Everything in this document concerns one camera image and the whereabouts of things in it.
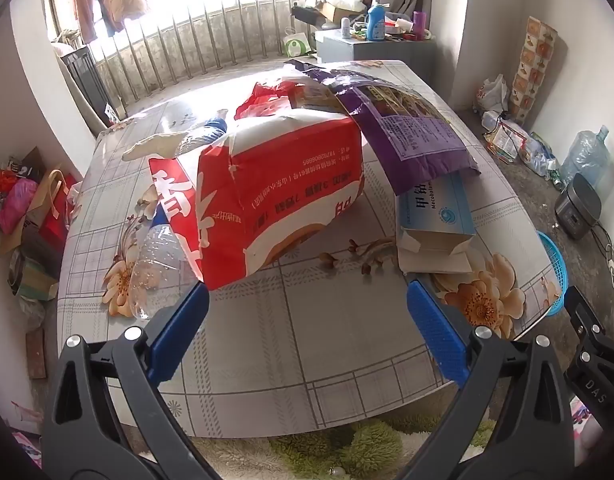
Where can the purple plastic bag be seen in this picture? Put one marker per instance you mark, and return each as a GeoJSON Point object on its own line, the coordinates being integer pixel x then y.
{"type": "Point", "coordinates": [412, 130]}

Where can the green can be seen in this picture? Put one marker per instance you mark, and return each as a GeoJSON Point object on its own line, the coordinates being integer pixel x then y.
{"type": "Point", "coordinates": [554, 175]}

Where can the clear plastic box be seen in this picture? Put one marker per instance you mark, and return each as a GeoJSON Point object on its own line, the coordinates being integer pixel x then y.
{"type": "Point", "coordinates": [491, 120]}

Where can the red and white paper bag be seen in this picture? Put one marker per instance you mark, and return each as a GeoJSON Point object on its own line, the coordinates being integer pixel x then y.
{"type": "Point", "coordinates": [287, 170]}

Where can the clear crushed plastic bottle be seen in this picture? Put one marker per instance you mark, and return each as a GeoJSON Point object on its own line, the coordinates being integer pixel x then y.
{"type": "Point", "coordinates": [157, 265]}

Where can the grey cabinet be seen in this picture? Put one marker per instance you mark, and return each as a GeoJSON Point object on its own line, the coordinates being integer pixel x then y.
{"type": "Point", "coordinates": [367, 50]}

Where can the blue plastic basket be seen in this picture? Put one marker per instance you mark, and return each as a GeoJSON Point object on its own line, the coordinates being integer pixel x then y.
{"type": "Point", "coordinates": [554, 265]}

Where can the white and green shopping bag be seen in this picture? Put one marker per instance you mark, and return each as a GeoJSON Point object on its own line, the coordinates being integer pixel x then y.
{"type": "Point", "coordinates": [297, 45]}

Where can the black cabinet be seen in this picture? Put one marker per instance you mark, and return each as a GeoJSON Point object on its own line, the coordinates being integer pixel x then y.
{"type": "Point", "coordinates": [84, 82]}

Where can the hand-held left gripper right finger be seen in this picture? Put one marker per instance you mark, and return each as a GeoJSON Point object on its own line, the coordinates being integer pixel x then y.
{"type": "Point", "coordinates": [437, 330]}

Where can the cardboard box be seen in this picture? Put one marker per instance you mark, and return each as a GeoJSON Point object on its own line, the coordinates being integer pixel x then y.
{"type": "Point", "coordinates": [337, 11]}

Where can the small white bottle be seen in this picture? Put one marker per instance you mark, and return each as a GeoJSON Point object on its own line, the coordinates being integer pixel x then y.
{"type": "Point", "coordinates": [347, 29]}

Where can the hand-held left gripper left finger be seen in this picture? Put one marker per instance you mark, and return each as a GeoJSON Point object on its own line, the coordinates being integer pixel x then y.
{"type": "Point", "coordinates": [179, 330]}

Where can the black flat device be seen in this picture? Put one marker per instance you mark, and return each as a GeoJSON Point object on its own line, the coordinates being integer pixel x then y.
{"type": "Point", "coordinates": [309, 14]}

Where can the clear bottle with blue label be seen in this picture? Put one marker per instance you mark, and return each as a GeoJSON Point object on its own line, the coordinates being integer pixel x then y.
{"type": "Point", "coordinates": [207, 132]}

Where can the red-edged printed packet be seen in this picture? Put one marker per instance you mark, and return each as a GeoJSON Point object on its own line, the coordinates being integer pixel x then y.
{"type": "Point", "coordinates": [507, 139]}

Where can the blue and white medicine box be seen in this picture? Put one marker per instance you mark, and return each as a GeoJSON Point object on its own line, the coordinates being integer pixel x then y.
{"type": "Point", "coordinates": [437, 215]}

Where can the metal balcony railing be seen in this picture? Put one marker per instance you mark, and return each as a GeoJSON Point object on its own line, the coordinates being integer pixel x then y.
{"type": "Point", "coordinates": [187, 45]}

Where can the dusty pink hanging garment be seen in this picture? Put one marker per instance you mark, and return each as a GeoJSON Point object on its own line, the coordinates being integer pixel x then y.
{"type": "Point", "coordinates": [89, 0]}

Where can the white plastic bag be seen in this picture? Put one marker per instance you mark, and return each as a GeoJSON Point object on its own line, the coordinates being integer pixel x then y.
{"type": "Point", "coordinates": [492, 92]}

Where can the pink plastic bag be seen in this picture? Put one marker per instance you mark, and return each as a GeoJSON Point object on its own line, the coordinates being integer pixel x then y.
{"type": "Point", "coordinates": [17, 205]}

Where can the large blue water jug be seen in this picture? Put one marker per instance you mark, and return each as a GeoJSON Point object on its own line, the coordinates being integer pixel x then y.
{"type": "Point", "coordinates": [587, 152]}

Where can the small printed box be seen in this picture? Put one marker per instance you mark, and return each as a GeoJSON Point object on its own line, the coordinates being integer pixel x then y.
{"type": "Point", "coordinates": [112, 112]}

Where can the grey rice cooker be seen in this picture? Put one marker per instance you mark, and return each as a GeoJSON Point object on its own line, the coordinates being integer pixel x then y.
{"type": "Point", "coordinates": [579, 205]}

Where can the purple cup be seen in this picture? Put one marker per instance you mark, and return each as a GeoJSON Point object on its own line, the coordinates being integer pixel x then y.
{"type": "Point", "coordinates": [419, 22]}

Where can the patterned rolled mat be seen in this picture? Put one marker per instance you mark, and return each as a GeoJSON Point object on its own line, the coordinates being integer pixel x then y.
{"type": "Point", "coordinates": [534, 60]}

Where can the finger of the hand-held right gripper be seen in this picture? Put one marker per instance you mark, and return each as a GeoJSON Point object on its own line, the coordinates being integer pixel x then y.
{"type": "Point", "coordinates": [584, 312]}

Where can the green fluffy coat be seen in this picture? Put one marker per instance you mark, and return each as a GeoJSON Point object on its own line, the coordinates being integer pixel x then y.
{"type": "Point", "coordinates": [367, 445]}

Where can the blue detergent bottle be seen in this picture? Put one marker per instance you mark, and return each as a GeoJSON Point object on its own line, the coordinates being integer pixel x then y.
{"type": "Point", "coordinates": [376, 22]}

